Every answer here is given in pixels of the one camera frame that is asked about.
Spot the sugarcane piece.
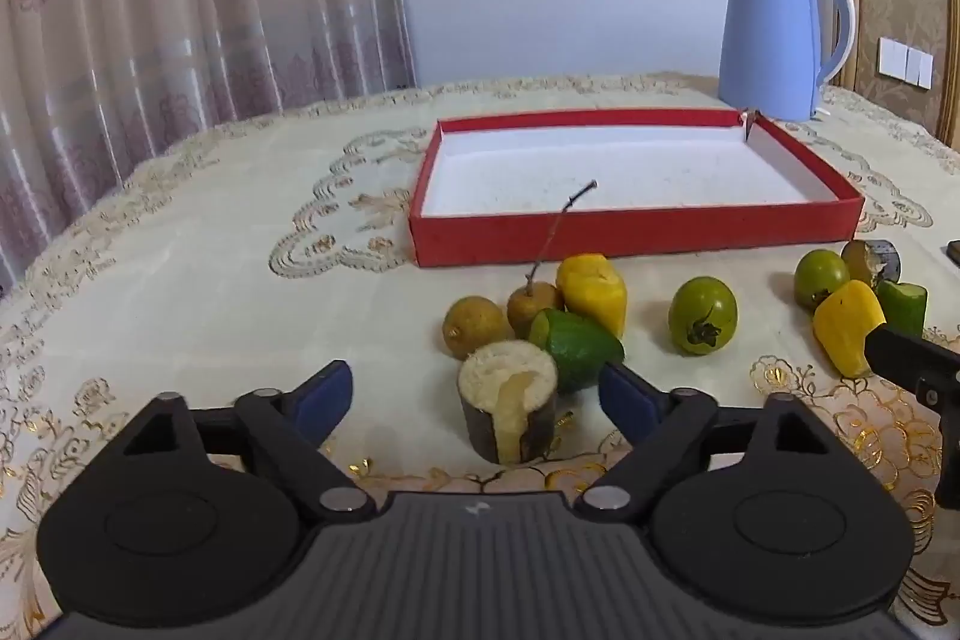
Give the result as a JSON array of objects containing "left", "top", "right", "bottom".
[
  {"left": 457, "top": 341, "right": 560, "bottom": 465},
  {"left": 840, "top": 239, "right": 901, "bottom": 289}
]

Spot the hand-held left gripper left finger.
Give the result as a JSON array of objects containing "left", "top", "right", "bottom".
[{"left": 112, "top": 361, "right": 376, "bottom": 522}]

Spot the yellow bell pepper piece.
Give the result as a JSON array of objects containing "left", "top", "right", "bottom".
[
  {"left": 814, "top": 280, "right": 886, "bottom": 378},
  {"left": 556, "top": 254, "right": 628, "bottom": 339}
]

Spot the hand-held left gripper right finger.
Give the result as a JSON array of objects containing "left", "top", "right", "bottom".
[{"left": 574, "top": 361, "right": 841, "bottom": 525}]

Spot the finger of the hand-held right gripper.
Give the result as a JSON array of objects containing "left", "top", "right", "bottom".
[{"left": 864, "top": 323, "right": 960, "bottom": 402}]

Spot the longan with long stem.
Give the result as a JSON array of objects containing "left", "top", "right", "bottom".
[{"left": 508, "top": 180, "right": 599, "bottom": 339}]

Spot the white wall switch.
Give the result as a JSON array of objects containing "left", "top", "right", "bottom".
[{"left": 877, "top": 36, "right": 935, "bottom": 90}]

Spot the green tomato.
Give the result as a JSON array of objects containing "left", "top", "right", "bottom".
[
  {"left": 668, "top": 277, "right": 737, "bottom": 356},
  {"left": 793, "top": 250, "right": 852, "bottom": 313}
]

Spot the light blue electric kettle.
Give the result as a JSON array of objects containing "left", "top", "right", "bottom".
[{"left": 718, "top": 0, "right": 856, "bottom": 122}]

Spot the pink patterned curtain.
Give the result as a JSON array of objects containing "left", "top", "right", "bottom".
[{"left": 0, "top": 0, "right": 417, "bottom": 304}]

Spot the brown longan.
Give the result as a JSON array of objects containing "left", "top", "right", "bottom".
[{"left": 442, "top": 296, "right": 515, "bottom": 360}]

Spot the cream embroidered tablecloth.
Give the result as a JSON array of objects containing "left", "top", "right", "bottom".
[{"left": 0, "top": 74, "right": 960, "bottom": 640}]

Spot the red shallow cardboard box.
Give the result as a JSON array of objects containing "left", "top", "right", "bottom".
[{"left": 409, "top": 109, "right": 866, "bottom": 268}]

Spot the green cucumber end piece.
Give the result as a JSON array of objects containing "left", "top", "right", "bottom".
[{"left": 529, "top": 308, "right": 625, "bottom": 395}]

